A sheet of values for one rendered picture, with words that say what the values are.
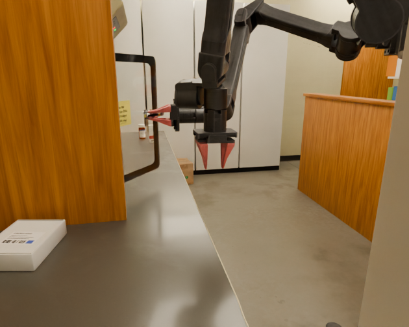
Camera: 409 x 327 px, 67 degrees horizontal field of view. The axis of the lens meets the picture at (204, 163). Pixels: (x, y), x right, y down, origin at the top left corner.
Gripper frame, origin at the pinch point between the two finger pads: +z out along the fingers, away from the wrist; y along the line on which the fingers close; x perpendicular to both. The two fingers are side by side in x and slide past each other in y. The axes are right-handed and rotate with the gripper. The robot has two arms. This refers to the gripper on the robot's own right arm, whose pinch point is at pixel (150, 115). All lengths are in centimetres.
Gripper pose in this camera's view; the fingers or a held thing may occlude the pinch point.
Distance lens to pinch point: 104.2
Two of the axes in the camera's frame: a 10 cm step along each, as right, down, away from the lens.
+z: -9.8, 0.5, -1.9
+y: 0.1, -9.6, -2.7
